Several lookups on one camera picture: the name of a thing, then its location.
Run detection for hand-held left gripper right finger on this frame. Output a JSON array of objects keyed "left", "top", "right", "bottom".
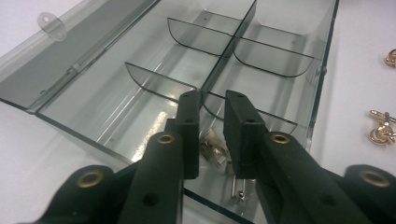
[{"left": 223, "top": 90, "right": 268, "bottom": 180}]

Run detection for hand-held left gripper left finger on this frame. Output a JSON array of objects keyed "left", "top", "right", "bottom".
[{"left": 164, "top": 90, "right": 203, "bottom": 180}]

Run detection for gold cufflink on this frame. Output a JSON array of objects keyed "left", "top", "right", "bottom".
[
  {"left": 368, "top": 109, "right": 396, "bottom": 146},
  {"left": 384, "top": 48, "right": 396, "bottom": 68}
]

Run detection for gold metal hooks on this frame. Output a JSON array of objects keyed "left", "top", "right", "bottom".
[{"left": 199, "top": 128, "right": 231, "bottom": 168}]

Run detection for silver square cufflink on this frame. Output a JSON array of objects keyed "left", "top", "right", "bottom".
[{"left": 230, "top": 174, "right": 248, "bottom": 203}]

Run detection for clear grey plastic compartment box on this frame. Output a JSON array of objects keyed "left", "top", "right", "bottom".
[{"left": 0, "top": 0, "right": 340, "bottom": 224}]

